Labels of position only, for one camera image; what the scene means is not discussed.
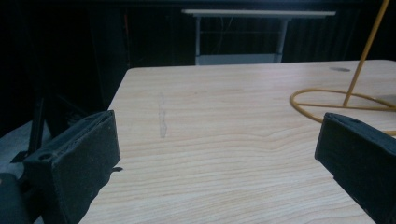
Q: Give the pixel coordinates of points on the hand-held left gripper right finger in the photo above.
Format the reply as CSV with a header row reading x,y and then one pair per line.
x,y
364,152

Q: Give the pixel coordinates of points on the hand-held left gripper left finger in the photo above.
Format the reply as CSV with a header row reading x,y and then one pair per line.
x,y
77,161

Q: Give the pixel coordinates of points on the black metal stand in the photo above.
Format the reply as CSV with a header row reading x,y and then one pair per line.
x,y
37,124

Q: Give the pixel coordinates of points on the white table with metal legs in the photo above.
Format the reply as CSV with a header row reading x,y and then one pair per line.
x,y
249,34

